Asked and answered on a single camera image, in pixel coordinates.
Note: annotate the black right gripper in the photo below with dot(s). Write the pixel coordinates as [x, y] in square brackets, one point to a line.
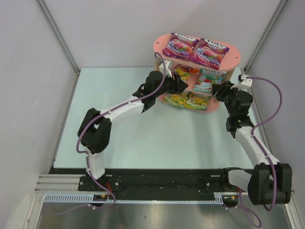
[222, 91]

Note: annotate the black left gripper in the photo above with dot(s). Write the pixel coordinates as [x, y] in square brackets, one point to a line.
[175, 83]

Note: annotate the orange fruits candy bag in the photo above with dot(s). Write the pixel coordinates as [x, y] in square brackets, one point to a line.
[184, 71]

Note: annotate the teal mint blossom candy bag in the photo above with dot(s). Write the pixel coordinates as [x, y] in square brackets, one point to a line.
[206, 79]

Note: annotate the green spring tea candy bag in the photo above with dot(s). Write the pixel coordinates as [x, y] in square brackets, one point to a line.
[197, 102]

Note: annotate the purple berries candy bag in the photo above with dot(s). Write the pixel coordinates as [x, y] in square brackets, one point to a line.
[209, 53]
[180, 46]

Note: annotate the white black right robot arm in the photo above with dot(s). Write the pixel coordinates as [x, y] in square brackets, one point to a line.
[270, 181]

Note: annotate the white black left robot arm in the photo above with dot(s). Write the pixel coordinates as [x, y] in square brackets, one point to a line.
[95, 130]

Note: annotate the pink three-tier shelf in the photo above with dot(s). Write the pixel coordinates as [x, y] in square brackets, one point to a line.
[228, 65]

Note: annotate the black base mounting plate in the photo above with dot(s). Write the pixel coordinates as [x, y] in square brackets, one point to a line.
[116, 180]

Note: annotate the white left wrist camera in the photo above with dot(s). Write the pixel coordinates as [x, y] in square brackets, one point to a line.
[165, 68]

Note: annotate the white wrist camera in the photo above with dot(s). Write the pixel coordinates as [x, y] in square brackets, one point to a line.
[244, 82]
[165, 68]

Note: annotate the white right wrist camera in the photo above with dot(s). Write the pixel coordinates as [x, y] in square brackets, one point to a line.
[244, 82]

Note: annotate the white slotted cable duct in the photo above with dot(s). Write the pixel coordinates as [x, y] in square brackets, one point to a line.
[86, 198]

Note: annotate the aluminium corner frame post right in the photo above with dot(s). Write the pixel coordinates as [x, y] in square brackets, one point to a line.
[267, 31]

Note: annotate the aluminium corner frame post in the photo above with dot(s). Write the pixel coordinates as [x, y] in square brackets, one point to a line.
[57, 34]
[267, 31]

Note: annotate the aluminium corner frame post left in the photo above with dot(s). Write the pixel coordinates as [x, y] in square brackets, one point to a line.
[57, 34]

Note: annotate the aluminium front rail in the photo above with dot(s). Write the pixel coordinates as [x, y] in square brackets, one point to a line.
[57, 183]

